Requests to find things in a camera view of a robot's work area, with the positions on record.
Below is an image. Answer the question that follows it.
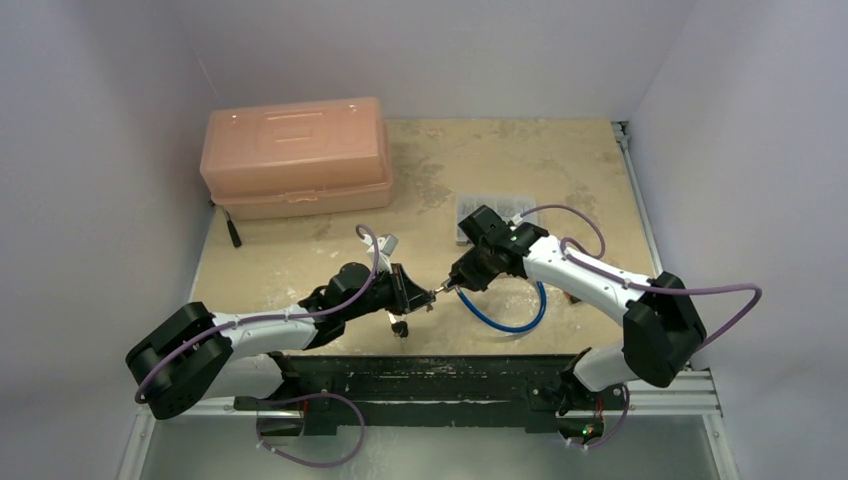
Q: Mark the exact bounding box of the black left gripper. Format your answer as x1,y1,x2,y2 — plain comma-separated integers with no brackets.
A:
342,263,434,322

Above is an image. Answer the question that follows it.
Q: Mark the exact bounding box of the blue cable lock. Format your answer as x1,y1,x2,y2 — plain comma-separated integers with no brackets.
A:
434,280,549,335

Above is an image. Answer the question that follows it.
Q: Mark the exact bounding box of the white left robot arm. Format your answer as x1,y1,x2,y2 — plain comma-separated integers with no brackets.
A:
125,262,436,420

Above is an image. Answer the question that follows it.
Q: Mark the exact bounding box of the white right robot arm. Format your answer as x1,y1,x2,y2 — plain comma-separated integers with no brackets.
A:
447,205,706,407

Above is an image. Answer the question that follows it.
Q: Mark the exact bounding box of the black-headed key bunch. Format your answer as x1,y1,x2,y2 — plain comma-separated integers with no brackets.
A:
389,314,409,340

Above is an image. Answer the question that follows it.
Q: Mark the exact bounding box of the clear plastic screw organizer box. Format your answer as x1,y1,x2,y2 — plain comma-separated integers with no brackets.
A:
455,193,537,223

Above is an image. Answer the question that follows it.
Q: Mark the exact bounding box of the orange plastic toolbox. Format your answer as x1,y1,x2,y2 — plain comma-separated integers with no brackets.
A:
200,97,393,220

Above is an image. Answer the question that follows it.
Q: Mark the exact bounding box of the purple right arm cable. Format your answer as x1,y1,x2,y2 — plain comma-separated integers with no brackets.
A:
518,203,763,356

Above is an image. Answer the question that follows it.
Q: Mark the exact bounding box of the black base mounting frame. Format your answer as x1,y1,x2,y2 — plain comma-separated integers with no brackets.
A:
233,349,631,439

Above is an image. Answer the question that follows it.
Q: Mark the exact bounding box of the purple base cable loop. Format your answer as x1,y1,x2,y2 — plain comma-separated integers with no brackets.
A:
255,390,368,469

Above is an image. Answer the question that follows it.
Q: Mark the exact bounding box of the black-handled tool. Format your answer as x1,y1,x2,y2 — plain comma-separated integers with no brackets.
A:
221,207,243,249

